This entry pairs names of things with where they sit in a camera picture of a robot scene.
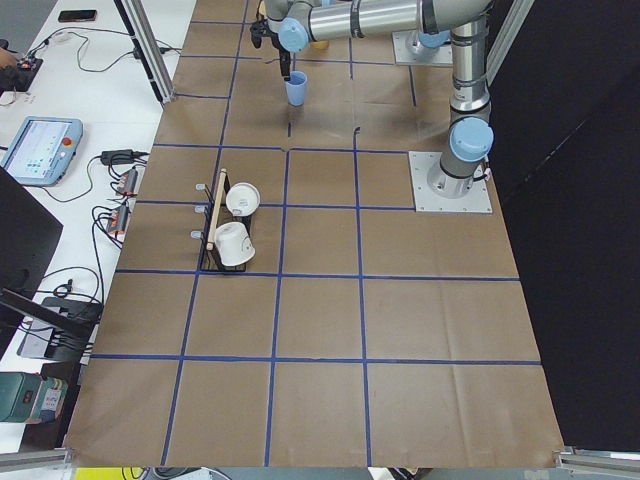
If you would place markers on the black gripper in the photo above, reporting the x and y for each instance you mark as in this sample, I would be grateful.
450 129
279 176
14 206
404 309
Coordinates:
284 58

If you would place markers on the light blue cup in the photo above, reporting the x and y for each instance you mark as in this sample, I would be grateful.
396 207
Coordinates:
296 88

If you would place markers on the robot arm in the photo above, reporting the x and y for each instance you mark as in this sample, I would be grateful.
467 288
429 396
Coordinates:
292 26

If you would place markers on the bamboo wooden cup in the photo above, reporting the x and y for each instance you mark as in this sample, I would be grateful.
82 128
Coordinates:
320 45

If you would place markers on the white mug with label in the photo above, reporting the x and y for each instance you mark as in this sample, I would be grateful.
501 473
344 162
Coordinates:
242 199

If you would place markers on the black power adapter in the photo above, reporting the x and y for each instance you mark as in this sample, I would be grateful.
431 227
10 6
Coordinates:
117 157

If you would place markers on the black smartphone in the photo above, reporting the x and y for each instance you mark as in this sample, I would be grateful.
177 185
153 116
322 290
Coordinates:
78 15

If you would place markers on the white smiley mug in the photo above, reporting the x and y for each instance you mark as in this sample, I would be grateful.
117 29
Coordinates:
234 244

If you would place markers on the teach pendant tablet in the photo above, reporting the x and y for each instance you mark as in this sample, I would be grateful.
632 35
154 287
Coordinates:
42 150

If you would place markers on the black monitor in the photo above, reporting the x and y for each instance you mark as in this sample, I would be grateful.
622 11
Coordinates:
29 238

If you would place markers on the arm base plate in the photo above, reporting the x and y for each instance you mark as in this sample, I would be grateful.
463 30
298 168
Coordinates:
436 192
416 48

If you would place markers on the wooden rack handle bar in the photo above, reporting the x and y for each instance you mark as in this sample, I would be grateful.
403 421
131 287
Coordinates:
216 204

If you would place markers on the aluminium frame post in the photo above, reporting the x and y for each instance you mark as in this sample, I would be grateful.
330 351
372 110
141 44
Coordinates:
141 34

